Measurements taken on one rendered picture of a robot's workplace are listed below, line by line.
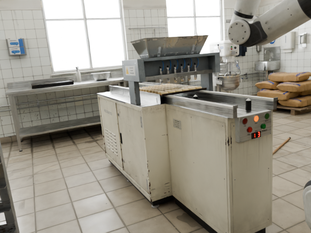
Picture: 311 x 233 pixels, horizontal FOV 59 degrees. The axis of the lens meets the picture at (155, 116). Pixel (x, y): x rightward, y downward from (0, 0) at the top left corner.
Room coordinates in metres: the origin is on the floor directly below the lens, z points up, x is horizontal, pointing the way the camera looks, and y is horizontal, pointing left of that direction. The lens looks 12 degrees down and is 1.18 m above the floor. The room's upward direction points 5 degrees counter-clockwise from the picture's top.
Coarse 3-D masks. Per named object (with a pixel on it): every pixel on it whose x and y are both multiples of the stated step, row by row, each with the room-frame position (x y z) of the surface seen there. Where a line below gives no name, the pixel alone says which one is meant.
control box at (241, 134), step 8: (256, 112) 1.45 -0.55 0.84; (264, 112) 1.45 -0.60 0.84; (240, 120) 1.38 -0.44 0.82; (248, 120) 1.40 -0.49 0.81; (264, 120) 1.45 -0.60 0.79; (240, 128) 1.38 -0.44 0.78; (256, 128) 1.43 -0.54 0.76; (240, 136) 1.38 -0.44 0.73; (248, 136) 1.40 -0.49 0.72; (256, 136) 1.43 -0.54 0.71
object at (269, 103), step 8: (192, 96) 2.21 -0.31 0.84; (200, 96) 2.11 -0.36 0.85; (208, 96) 2.01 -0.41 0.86; (216, 96) 1.93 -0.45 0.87; (224, 96) 1.85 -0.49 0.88; (232, 96) 1.78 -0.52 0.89; (240, 96) 1.71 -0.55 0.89; (248, 96) 1.65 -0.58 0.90; (256, 96) 1.62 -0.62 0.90; (256, 104) 1.59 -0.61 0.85; (264, 104) 1.54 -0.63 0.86; (272, 104) 1.49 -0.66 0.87
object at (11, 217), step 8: (0, 144) 0.96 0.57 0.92; (0, 152) 0.94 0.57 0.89; (0, 168) 0.93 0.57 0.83; (0, 176) 0.93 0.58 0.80; (8, 184) 0.95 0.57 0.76; (0, 192) 0.93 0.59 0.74; (8, 192) 0.93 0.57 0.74; (8, 200) 0.93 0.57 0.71; (8, 216) 0.93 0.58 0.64; (16, 224) 0.94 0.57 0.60; (16, 232) 0.93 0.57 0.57
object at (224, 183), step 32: (192, 128) 1.69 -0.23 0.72; (224, 128) 1.40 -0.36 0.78; (192, 160) 1.71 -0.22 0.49; (224, 160) 1.41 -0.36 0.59; (256, 160) 1.47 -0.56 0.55; (192, 192) 1.73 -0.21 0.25; (224, 192) 1.42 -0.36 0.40; (256, 192) 1.47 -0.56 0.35; (224, 224) 1.43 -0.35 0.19; (256, 224) 1.47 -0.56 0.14
